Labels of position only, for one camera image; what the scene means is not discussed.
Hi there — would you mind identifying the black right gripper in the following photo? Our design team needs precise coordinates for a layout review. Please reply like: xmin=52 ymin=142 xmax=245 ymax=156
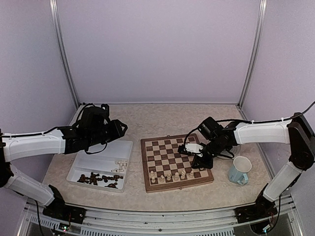
xmin=192 ymin=137 xmax=227 ymax=169

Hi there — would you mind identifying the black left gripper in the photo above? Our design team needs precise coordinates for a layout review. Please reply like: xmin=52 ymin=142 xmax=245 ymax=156
xmin=87 ymin=118 xmax=127 ymax=147

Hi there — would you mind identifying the white chess queen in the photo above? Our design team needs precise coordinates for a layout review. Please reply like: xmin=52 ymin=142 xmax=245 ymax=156
xmin=180 ymin=170 xmax=186 ymax=179

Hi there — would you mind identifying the white chess king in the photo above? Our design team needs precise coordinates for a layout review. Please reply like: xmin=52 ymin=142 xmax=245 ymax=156
xmin=173 ymin=172 xmax=180 ymax=181

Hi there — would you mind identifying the white plastic divided tray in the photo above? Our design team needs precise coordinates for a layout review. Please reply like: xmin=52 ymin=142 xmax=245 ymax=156
xmin=66 ymin=140 xmax=133 ymax=193

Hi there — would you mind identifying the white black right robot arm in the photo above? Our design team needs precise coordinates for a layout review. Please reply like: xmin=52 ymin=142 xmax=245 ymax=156
xmin=184 ymin=112 xmax=315 ymax=218

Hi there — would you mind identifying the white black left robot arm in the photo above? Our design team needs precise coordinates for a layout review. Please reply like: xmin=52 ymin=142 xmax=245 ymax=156
xmin=0 ymin=104 xmax=128 ymax=219

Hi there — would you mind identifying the light chess pieces pile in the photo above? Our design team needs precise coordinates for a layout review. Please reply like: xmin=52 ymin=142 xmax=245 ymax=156
xmin=111 ymin=160 xmax=128 ymax=173

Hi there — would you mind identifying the wooden chess board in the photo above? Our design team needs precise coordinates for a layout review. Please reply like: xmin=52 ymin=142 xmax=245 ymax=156
xmin=140 ymin=135 xmax=214 ymax=193

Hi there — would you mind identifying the dark chess pieces pile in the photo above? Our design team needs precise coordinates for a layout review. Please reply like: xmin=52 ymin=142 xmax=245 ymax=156
xmin=77 ymin=172 xmax=124 ymax=189

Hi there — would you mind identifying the light blue ceramic mug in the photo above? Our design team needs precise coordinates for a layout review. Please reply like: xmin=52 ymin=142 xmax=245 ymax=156
xmin=228 ymin=156 xmax=252 ymax=185

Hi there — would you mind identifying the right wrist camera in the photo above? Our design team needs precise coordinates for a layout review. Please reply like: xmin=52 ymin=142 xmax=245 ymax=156
xmin=178 ymin=143 xmax=203 ymax=155

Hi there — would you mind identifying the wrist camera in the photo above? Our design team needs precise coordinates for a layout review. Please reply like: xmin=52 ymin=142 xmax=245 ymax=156
xmin=101 ymin=104 xmax=109 ymax=116
xmin=178 ymin=143 xmax=203 ymax=155

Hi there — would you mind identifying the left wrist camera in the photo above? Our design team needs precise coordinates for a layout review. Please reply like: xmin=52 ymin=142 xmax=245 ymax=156
xmin=101 ymin=104 xmax=109 ymax=116

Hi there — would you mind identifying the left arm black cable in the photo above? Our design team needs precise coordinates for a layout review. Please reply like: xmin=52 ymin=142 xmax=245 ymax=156
xmin=76 ymin=103 xmax=99 ymax=128

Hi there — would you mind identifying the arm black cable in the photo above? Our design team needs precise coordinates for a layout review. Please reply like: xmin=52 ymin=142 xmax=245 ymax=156
xmin=219 ymin=100 xmax=315 ymax=123
xmin=76 ymin=103 xmax=99 ymax=128

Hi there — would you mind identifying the rear aluminium frame rail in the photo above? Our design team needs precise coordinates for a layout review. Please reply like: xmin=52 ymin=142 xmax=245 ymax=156
xmin=78 ymin=100 xmax=243 ymax=106

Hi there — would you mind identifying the front aluminium rail base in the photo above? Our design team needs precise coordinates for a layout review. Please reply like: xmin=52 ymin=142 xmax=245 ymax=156
xmin=17 ymin=194 xmax=303 ymax=236

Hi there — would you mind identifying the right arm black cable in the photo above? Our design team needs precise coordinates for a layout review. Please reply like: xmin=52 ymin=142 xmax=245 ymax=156
xmin=219 ymin=100 xmax=315 ymax=123

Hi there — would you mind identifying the left aluminium frame post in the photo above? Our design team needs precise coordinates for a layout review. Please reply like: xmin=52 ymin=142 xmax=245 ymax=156
xmin=49 ymin=0 xmax=80 ymax=109

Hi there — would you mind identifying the aluminium frame post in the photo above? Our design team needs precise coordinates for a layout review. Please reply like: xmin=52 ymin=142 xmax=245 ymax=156
xmin=49 ymin=0 xmax=80 ymax=109
xmin=238 ymin=0 xmax=267 ymax=109

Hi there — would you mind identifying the right aluminium frame post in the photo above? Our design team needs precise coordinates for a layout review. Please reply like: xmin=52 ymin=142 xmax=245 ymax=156
xmin=238 ymin=0 xmax=267 ymax=109

